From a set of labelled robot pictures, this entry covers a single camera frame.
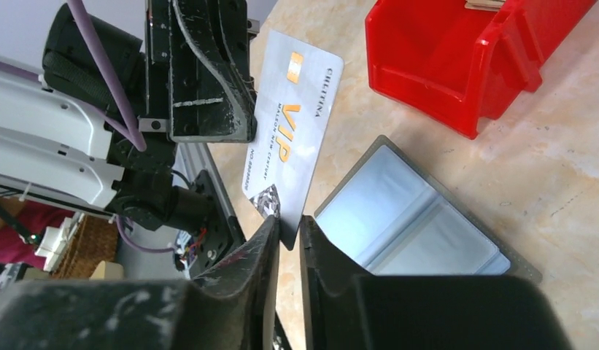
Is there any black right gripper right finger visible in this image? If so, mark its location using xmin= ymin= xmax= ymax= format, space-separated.
xmin=298 ymin=216 xmax=572 ymax=349

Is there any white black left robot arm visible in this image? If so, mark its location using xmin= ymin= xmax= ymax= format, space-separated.
xmin=0 ymin=1 xmax=256 ymax=232

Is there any person in red shirt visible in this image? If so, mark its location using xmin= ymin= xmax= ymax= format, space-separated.
xmin=0 ymin=197 xmax=75 ymax=270

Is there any silver VIP credit card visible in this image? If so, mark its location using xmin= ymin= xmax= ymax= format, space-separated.
xmin=241 ymin=31 xmax=344 ymax=250

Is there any red plastic bin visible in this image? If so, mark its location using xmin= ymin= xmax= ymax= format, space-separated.
xmin=365 ymin=0 xmax=593 ymax=139

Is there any gold credit cards stack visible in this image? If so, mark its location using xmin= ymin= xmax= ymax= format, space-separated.
xmin=465 ymin=0 xmax=506 ymax=12

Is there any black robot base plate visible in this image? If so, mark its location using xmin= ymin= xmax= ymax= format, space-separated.
xmin=173 ymin=144 xmax=245 ymax=279

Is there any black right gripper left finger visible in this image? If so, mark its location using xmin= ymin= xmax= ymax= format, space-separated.
xmin=0 ymin=216 xmax=280 ymax=349

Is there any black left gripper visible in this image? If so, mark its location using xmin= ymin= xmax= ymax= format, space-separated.
xmin=144 ymin=1 xmax=258 ymax=143

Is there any grey card holder wallet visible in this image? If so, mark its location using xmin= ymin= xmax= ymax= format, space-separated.
xmin=315 ymin=135 xmax=542 ymax=284

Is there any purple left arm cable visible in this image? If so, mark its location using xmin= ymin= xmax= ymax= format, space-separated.
xmin=0 ymin=0 xmax=177 ymax=254

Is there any wicker basket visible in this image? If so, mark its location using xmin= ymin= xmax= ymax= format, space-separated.
xmin=50 ymin=216 xmax=119 ymax=279

